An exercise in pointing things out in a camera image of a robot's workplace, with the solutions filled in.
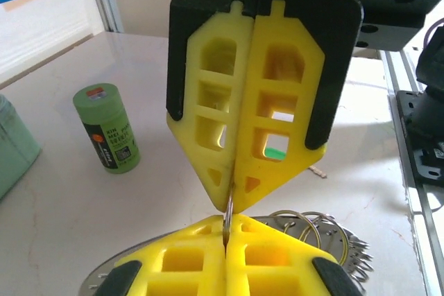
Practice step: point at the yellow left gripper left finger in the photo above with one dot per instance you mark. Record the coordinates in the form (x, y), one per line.
(180, 275)

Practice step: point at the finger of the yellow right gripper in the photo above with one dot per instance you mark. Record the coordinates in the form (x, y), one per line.
(194, 109)
(312, 67)

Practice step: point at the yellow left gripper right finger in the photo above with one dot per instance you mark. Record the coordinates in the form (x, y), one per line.
(277, 275)

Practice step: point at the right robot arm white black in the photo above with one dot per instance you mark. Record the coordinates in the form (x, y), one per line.
(433, 67)

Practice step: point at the green cylindrical bottle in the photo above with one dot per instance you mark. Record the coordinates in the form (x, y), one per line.
(107, 129)

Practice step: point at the green headed key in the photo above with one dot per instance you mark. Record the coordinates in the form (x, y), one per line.
(275, 154)

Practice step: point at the mint green zip case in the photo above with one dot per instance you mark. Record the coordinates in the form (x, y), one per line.
(14, 143)

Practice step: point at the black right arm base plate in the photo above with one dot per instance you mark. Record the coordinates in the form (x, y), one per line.
(426, 157)

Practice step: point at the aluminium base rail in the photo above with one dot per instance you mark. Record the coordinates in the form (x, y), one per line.
(416, 206)

